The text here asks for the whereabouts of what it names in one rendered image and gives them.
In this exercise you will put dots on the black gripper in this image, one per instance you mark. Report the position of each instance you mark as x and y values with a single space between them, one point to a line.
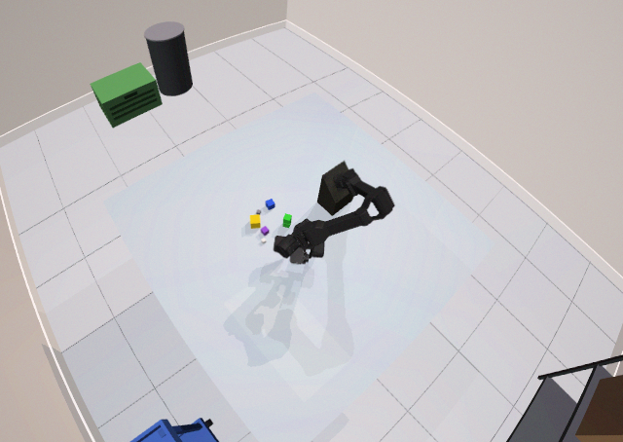
316 252

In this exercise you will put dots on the yellow block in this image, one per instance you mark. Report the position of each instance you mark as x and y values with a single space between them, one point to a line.
255 221

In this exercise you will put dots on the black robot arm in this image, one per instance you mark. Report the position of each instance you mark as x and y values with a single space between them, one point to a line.
317 232

